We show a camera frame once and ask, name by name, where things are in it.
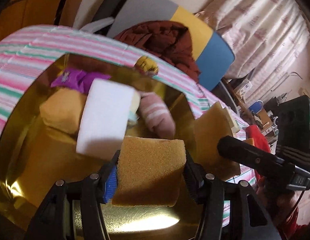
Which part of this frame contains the pink striped sock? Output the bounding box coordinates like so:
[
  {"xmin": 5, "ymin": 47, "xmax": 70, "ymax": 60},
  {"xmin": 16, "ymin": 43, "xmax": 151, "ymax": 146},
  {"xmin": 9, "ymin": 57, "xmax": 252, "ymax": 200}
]
[{"xmin": 138, "ymin": 91, "xmax": 176, "ymax": 139}]

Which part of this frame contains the red cloth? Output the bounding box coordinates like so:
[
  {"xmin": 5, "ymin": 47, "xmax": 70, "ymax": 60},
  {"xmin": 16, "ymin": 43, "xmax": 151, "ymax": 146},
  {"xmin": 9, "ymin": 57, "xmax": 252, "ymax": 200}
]
[{"xmin": 244, "ymin": 125, "xmax": 271, "ymax": 153}]

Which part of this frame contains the gold shiny box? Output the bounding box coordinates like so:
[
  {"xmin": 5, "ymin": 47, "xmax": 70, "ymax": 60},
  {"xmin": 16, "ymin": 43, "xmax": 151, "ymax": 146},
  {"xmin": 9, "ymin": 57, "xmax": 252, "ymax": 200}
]
[{"xmin": 0, "ymin": 54, "xmax": 201, "ymax": 239}]

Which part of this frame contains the white foam block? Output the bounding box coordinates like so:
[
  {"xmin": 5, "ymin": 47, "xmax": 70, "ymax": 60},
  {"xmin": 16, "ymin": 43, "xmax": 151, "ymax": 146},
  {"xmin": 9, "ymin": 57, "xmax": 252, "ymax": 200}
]
[{"xmin": 76, "ymin": 79, "xmax": 137, "ymax": 161}]

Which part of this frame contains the beige medicine box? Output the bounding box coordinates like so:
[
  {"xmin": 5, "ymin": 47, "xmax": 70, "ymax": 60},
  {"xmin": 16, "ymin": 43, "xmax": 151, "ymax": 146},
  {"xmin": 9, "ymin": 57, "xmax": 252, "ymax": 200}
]
[{"xmin": 223, "ymin": 107, "xmax": 240, "ymax": 134}]

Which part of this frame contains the blue round object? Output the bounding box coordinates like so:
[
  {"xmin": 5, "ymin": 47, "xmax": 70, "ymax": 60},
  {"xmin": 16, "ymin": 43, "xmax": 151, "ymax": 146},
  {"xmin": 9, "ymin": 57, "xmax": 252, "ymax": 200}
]
[{"xmin": 248, "ymin": 100, "xmax": 264, "ymax": 114}]

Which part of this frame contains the small yellow sponge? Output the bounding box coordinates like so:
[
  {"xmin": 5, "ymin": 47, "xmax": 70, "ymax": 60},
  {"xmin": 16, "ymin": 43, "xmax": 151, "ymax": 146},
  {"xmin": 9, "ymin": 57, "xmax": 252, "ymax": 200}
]
[{"xmin": 39, "ymin": 88, "xmax": 87, "ymax": 134}]

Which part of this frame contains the purple wrapper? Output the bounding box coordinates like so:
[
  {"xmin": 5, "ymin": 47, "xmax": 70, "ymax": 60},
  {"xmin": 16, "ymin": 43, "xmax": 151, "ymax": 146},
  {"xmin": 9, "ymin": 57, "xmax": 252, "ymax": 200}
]
[{"xmin": 50, "ymin": 68, "xmax": 111, "ymax": 94}]

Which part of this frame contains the pale patterned curtain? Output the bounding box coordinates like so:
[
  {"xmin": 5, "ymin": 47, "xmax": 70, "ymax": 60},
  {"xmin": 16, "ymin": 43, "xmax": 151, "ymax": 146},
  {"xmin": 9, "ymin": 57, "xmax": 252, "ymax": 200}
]
[{"xmin": 196, "ymin": 0, "xmax": 310, "ymax": 103}]

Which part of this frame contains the grey yellow blue chair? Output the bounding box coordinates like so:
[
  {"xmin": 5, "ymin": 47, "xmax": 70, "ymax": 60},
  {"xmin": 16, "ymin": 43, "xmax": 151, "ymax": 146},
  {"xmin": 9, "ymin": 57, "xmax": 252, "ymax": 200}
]
[{"xmin": 79, "ymin": 0, "xmax": 236, "ymax": 92}]

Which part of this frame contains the striped pink green tablecloth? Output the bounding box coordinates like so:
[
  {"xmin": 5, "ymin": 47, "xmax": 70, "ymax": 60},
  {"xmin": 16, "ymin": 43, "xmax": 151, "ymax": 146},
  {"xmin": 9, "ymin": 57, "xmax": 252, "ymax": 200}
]
[{"xmin": 0, "ymin": 24, "xmax": 257, "ymax": 227}]

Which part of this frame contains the dark red jacket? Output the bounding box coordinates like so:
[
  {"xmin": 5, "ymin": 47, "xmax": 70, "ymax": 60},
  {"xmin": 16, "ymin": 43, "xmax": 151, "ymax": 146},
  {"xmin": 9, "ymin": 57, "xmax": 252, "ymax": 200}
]
[{"xmin": 114, "ymin": 21, "xmax": 201, "ymax": 82}]

